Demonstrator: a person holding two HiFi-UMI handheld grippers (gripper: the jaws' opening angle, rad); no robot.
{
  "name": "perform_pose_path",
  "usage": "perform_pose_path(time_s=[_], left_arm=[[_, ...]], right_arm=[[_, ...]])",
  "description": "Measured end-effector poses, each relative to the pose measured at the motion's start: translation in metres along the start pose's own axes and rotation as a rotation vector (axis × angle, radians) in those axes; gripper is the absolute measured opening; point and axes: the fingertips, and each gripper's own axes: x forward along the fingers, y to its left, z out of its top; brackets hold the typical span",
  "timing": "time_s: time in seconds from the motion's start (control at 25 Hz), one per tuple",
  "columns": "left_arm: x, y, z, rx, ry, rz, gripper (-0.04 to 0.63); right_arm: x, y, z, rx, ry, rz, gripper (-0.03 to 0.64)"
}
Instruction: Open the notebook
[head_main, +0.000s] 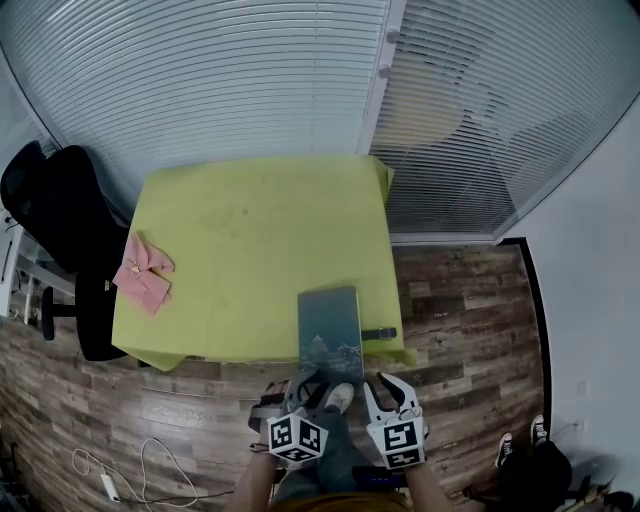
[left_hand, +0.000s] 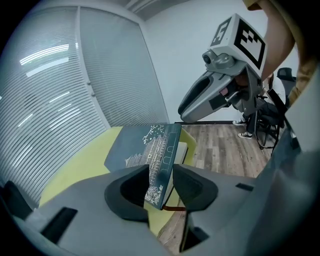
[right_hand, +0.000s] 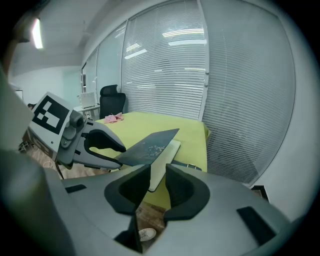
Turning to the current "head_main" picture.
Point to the person's blue jeans leg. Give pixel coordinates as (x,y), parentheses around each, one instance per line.
(335,450)

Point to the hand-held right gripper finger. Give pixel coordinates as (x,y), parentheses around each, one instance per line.
(374,410)
(407,395)

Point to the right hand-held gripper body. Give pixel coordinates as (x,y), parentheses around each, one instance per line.
(400,440)

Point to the person's right forearm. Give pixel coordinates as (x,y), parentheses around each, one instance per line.
(425,490)

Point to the person's white shoe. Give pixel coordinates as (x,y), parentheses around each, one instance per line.
(340,397)

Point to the pink cloth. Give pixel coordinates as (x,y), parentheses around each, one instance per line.
(145,280)

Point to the white window blind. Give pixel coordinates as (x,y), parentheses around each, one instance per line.
(200,80)
(475,140)

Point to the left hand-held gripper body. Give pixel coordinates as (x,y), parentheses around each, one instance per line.
(297,435)

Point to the black skirting board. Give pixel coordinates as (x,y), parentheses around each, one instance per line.
(537,325)

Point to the yellow-green tablecloth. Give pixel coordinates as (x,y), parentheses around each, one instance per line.
(250,240)

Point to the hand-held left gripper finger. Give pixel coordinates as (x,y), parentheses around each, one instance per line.
(320,392)
(294,395)

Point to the person's left forearm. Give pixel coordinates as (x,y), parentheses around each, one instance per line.
(252,485)

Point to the black office chair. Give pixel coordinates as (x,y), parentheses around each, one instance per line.
(65,210)

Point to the white side desk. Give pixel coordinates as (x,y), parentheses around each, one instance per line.
(25,270)

